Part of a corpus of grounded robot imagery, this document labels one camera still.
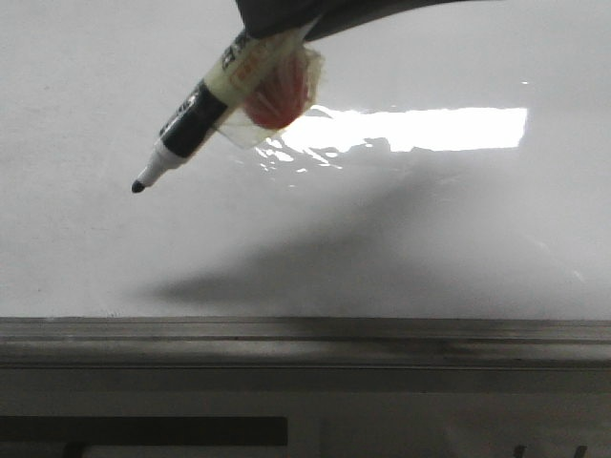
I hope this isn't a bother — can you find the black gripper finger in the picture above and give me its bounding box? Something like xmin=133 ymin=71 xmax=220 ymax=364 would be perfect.
xmin=235 ymin=0 xmax=507 ymax=43

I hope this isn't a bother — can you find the white whiteboard with aluminium frame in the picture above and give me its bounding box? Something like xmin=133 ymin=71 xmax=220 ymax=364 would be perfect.
xmin=1 ymin=1 xmax=610 ymax=366

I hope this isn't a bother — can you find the black and white whiteboard marker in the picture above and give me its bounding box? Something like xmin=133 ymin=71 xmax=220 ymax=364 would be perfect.
xmin=131 ymin=21 xmax=321 ymax=194

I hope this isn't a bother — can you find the black label strip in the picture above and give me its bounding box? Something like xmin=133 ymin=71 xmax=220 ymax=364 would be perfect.
xmin=1 ymin=416 xmax=288 ymax=447

